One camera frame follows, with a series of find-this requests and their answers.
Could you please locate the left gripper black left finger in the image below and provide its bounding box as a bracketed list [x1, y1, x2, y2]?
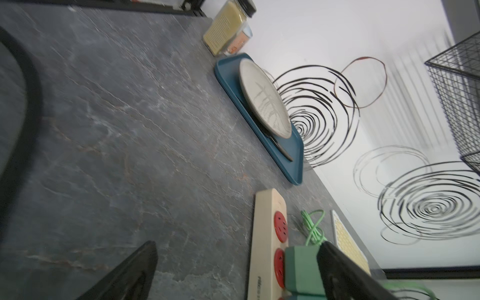
[78, 241, 158, 300]

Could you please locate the green charging cable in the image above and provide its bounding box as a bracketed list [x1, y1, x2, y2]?
[299, 209, 328, 247]

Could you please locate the black knife on tray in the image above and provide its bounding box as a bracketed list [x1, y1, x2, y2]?
[259, 126, 293, 162]

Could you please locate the yellow wireless keyboard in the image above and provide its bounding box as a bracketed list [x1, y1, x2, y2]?
[331, 211, 371, 275]

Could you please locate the black wire wall basket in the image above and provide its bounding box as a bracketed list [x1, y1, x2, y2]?
[424, 32, 480, 173]

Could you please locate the orange label jar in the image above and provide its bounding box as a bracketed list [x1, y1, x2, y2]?
[224, 24, 253, 56]

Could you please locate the teal usb charger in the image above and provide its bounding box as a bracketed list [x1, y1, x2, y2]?
[284, 246, 326, 296]

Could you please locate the teal tray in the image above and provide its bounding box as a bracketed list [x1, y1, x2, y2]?
[214, 52, 305, 186]

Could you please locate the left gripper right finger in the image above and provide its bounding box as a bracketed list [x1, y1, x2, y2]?
[316, 241, 396, 300]

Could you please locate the beige power strip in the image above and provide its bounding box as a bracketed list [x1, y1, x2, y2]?
[247, 189, 289, 300]

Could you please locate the black power strip cord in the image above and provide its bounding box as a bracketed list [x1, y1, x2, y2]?
[0, 25, 44, 241]

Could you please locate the grey round plate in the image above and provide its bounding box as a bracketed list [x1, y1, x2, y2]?
[239, 58, 293, 139]

